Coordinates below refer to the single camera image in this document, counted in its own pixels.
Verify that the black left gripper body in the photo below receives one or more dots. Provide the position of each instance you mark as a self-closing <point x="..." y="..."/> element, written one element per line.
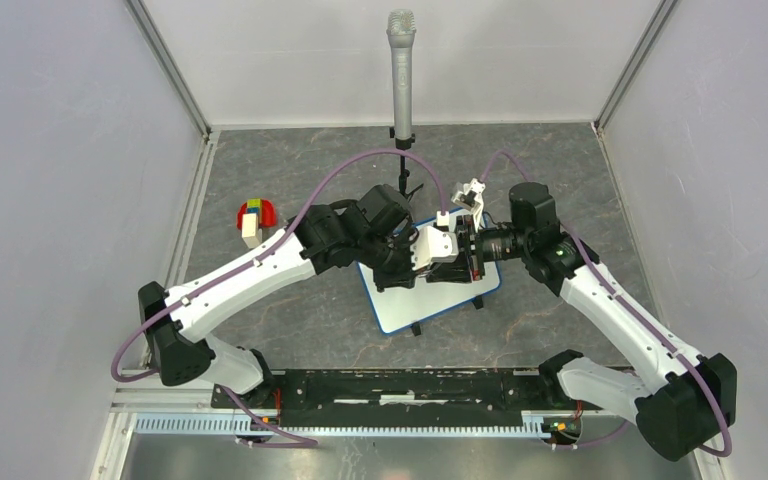
<point x="392" y="264"/>

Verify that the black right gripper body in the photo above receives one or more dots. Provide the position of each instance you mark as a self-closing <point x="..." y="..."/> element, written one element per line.
<point x="472" y="259"/>

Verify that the blue framed whiteboard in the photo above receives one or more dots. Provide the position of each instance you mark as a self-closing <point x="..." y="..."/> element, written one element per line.
<point x="398" y="308"/>

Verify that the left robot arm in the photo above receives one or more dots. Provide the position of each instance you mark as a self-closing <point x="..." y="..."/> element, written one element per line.
<point x="373" y="231"/>

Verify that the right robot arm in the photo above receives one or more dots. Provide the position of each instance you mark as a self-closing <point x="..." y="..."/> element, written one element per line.
<point x="679" y="399"/>

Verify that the black microphone tripod stand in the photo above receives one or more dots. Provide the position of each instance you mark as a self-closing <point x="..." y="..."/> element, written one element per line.
<point x="403" y="178"/>

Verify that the colourful toy block stack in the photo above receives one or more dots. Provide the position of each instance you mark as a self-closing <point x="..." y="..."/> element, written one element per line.
<point x="255" y="218"/>

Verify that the silver microphone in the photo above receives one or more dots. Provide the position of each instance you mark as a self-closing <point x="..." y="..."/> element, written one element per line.
<point x="401" y="32"/>

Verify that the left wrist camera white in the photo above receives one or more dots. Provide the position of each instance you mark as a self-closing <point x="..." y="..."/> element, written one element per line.
<point x="435" y="243"/>

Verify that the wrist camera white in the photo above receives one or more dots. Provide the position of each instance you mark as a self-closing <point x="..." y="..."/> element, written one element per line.
<point x="435" y="243"/>
<point x="469" y="196"/>

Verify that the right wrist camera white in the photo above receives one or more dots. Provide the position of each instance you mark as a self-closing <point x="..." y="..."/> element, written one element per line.
<point x="469" y="196"/>

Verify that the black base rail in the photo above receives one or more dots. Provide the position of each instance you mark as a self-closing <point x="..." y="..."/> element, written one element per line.
<point x="485" y="397"/>

